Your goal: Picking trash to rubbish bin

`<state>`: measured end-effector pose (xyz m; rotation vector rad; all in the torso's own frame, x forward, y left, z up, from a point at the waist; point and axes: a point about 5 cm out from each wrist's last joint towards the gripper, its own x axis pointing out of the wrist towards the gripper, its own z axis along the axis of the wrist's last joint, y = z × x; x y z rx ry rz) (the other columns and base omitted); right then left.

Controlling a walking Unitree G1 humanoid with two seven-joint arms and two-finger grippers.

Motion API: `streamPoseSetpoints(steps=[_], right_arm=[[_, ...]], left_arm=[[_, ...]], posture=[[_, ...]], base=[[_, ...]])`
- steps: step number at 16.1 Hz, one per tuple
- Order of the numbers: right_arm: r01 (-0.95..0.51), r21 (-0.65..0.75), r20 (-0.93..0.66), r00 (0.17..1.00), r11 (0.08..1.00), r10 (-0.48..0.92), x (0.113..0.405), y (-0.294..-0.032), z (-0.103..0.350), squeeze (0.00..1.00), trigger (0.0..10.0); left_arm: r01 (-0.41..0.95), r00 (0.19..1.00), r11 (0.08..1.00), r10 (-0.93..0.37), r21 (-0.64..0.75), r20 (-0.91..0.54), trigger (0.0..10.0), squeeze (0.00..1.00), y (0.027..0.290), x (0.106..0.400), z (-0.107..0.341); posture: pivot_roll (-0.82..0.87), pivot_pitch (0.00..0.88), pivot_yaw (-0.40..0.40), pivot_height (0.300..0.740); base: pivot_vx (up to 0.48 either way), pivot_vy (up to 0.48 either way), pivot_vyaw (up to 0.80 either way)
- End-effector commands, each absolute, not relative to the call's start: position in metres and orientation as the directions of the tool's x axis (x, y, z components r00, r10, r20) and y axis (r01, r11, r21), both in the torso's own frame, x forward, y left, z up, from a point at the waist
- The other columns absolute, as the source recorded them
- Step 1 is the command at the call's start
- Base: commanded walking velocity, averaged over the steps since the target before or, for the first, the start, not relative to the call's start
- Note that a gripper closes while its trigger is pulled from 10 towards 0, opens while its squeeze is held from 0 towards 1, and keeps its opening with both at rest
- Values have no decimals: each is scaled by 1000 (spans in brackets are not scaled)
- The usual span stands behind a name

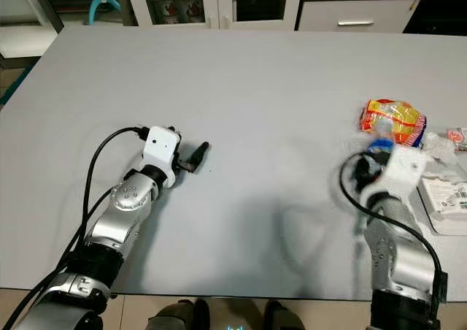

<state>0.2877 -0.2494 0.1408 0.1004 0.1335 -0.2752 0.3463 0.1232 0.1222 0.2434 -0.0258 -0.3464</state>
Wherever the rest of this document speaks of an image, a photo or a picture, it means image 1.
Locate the clear water bottle blue label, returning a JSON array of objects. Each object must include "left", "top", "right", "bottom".
[{"left": 367, "top": 117, "right": 396, "bottom": 156}]

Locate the white barcode paper packet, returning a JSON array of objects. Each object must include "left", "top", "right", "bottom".
[{"left": 417, "top": 178, "right": 467, "bottom": 236}]

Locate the orange yellow snack bag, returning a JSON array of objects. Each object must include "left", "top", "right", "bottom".
[{"left": 360, "top": 99, "right": 428, "bottom": 149}]

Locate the crumpled clear plastic wrapper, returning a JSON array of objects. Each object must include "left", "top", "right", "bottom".
[{"left": 425, "top": 131, "right": 467, "bottom": 179}]

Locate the crumpled red white wrapper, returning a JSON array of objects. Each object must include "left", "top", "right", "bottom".
[{"left": 445, "top": 128, "right": 467, "bottom": 153}]

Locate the white glass door cabinet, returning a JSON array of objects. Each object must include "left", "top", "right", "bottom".
[{"left": 124, "top": 0, "right": 307, "bottom": 31}]

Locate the robot left leg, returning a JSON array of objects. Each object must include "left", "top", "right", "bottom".
[{"left": 146, "top": 299, "right": 209, "bottom": 330}]

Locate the robot leg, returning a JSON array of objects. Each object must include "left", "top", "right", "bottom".
[
  {"left": 263, "top": 301, "right": 301, "bottom": 330},
  {"left": 146, "top": 299, "right": 209, "bottom": 330}
]

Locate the white low shelf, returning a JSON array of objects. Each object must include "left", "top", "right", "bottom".
[{"left": 0, "top": 25, "right": 56, "bottom": 60}]

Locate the robot right leg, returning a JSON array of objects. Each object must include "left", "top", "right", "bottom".
[{"left": 263, "top": 301, "right": 301, "bottom": 330}]

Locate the teal plastic hook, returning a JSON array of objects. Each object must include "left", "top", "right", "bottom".
[{"left": 88, "top": 0, "right": 122, "bottom": 25}]

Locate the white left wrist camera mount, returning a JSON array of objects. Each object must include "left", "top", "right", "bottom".
[{"left": 142, "top": 126, "right": 183, "bottom": 188}]

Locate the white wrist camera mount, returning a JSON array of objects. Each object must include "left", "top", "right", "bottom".
[
  {"left": 142, "top": 126, "right": 183, "bottom": 188},
  {"left": 372, "top": 149, "right": 430, "bottom": 199}
]

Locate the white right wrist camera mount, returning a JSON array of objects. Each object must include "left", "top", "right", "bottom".
[{"left": 372, "top": 149, "right": 430, "bottom": 199}]

